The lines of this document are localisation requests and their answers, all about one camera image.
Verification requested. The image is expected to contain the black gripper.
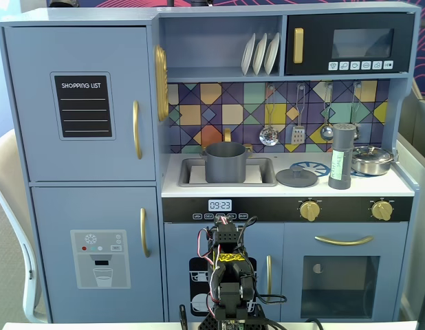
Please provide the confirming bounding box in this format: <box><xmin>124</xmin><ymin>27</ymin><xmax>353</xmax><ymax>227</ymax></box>
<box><xmin>214</xmin><ymin>217</ymin><xmax>239</xmax><ymax>231</ymax></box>

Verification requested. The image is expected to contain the gray salt shaker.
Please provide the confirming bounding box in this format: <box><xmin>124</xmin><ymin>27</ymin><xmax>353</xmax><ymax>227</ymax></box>
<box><xmin>328</xmin><ymin>122</ymin><xmax>358</xmax><ymax>190</ymax></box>

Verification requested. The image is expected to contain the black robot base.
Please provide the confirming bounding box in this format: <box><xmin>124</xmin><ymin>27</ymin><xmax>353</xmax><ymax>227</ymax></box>
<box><xmin>198</xmin><ymin>304</ymin><xmax>269</xmax><ymax>330</ymax></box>

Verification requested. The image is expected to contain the blue dishwasher door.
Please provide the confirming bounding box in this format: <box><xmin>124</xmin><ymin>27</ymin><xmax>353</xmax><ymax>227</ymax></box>
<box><xmin>164</xmin><ymin>222</ymin><xmax>285</xmax><ymax>322</ymax></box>

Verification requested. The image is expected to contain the gray cooking pot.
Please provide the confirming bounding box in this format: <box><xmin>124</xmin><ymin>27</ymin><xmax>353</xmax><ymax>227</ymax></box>
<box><xmin>199</xmin><ymin>142</ymin><xmax>251</xmax><ymax>184</ymax></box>

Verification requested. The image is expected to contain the gray toy sink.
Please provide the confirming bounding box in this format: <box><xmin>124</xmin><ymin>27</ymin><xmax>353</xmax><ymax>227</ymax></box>
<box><xmin>177</xmin><ymin>157</ymin><xmax>278</xmax><ymax>188</ymax></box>

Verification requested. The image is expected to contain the gray pot lid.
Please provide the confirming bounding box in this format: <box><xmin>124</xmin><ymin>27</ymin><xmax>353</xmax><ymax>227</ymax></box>
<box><xmin>275</xmin><ymin>166</ymin><xmax>318</xmax><ymax>188</ymax></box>

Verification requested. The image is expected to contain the gold stove knob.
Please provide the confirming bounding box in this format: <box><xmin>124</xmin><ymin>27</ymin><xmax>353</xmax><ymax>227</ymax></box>
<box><xmin>299</xmin><ymin>200</ymin><xmax>320</xmax><ymax>221</ymax></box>
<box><xmin>371</xmin><ymin>200</ymin><xmax>393</xmax><ymax>221</ymax></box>

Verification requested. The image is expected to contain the blue oven door with window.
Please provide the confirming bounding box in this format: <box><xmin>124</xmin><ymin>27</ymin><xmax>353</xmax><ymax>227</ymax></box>
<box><xmin>283</xmin><ymin>222</ymin><xmax>409</xmax><ymax>320</ymax></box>

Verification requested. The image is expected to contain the metal slotted skimmer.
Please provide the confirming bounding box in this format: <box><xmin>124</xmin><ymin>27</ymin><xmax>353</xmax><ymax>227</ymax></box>
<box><xmin>259</xmin><ymin>84</ymin><xmax>279</xmax><ymax>147</ymax></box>

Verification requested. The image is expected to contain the metal slotted spatula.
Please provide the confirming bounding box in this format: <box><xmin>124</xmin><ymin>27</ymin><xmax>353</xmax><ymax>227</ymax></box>
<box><xmin>290</xmin><ymin>84</ymin><xmax>306</xmax><ymax>145</ymax></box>

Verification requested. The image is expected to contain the metal ladle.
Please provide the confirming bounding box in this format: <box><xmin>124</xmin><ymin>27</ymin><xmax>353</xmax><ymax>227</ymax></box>
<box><xmin>319</xmin><ymin>82</ymin><xmax>336</xmax><ymax>142</ymax></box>

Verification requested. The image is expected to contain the gold toy phone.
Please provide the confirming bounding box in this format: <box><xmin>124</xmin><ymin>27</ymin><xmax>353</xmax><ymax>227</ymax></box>
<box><xmin>153</xmin><ymin>44</ymin><xmax>169</xmax><ymax>122</ymax></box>

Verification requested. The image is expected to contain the steel pot with lid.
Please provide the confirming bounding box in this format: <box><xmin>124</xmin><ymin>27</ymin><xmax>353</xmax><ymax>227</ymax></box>
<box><xmin>351</xmin><ymin>145</ymin><xmax>400</xmax><ymax>176</ymax></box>

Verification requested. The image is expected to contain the white toy plate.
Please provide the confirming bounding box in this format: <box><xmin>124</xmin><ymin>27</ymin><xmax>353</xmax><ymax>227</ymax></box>
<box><xmin>241</xmin><ymin>32</ymin><xmax>257</xmax><ymax>76</ymax></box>
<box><xmin>263</xmin><ymin>32</ymin><xmax>281</xmax><ymax>75</ymax></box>
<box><xmin>252</xmin><ymin>32</ymin><xmax>268</xmax><ymax>76</ymax></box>

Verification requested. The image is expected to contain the blue fridge door with dispenser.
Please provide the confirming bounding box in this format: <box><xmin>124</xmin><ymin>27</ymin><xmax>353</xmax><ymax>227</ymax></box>
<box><xmin>30</xmin><ymin>186</ymin><xmax>164</xmax><ymax>324</ymax></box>

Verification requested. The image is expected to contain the blue toy play kitchen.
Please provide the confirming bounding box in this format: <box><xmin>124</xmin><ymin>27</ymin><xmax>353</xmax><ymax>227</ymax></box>
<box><xmin>0</xmin><ymin>1</ymin><xmax>422</xmax><ymax>324</ymax></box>

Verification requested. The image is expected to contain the metal spoon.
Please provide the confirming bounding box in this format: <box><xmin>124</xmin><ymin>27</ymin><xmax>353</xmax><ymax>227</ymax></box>
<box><xmin>349</xmin><ymin>81</ymin><xmax>363</xmax><ymax>140</ymax></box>

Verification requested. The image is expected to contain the black shopping list chalkboard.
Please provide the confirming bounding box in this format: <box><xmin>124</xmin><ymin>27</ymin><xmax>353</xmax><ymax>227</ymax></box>
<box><xmin>50</xmin><ymin>71</ymin><xmax>116</xmax><ymax>141</ymax></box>

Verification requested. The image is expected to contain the beige partition panel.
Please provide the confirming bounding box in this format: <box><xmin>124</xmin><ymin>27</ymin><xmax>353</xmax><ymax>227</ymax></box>
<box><xmin>396</xmin><ymin>75</ymin><xmax>425</xmax><ymax>324</ymax></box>

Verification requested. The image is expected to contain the black microwave door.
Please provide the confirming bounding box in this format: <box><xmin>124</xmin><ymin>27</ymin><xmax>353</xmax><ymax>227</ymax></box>
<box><xmin>284</xmin><ymin>12</ymin><xmax>415</xmax><ymax>76</ymax></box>

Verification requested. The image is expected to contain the blue fridge door with chalkboard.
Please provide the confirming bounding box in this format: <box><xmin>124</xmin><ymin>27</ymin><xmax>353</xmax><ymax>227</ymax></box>
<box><xmin>2</xmin><ymin>26</ymin><xmax>157</xmax><ymax>182</ymax></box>

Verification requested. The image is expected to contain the gold dishwasher handle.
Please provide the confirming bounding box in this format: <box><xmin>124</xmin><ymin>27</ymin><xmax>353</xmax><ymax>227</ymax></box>
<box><xmin>265</xmin><ymin>254</ymin><xmax>273</xmax><ymax>303</ymax></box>

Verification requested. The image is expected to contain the gold fridge door handle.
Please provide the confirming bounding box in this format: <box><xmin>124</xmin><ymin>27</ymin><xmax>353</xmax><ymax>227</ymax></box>
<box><xmin>132</xmin><ymin>100</ymin><xmax>144</xmax><ymax>160</ymax></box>
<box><xmin>140</xmin><ymin>207</ymin><xmax>151</xmax><ymax>259</ymax></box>

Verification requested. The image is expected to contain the gold oven handle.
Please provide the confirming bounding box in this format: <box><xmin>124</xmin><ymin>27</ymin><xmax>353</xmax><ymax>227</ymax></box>
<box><xmin>314</xmin><ymin>234</ymin><xmax>374</xmax><ymax>247</ymax></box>

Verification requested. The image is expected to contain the gold microwave handle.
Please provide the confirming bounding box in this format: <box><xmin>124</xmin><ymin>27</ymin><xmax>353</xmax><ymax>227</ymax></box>
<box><xmin>293</xmin><ymin>27</ymin><xmax>305</xmax><ymax>65</ymax></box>

